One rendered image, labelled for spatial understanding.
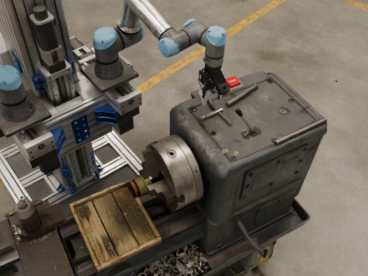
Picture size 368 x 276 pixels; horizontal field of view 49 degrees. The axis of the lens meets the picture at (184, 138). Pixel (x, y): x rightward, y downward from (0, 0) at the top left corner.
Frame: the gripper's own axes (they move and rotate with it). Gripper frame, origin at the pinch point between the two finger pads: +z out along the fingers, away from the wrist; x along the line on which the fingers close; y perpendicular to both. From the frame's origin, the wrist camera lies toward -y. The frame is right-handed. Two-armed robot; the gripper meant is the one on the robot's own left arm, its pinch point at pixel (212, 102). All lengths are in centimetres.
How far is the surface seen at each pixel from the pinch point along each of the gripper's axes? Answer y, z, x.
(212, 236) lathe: -32, 56, 15
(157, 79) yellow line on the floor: 164, 129, -52
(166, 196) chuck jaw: -24.4, 17.7, 35.5
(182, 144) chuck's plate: -11.2, 5.9, 21.1
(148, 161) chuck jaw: -7.6, 13.3, 35.4
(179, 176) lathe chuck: -22.5, 10.0, 28.5
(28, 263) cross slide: -17, 33, 94
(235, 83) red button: 8.4, 2.9, -18.2
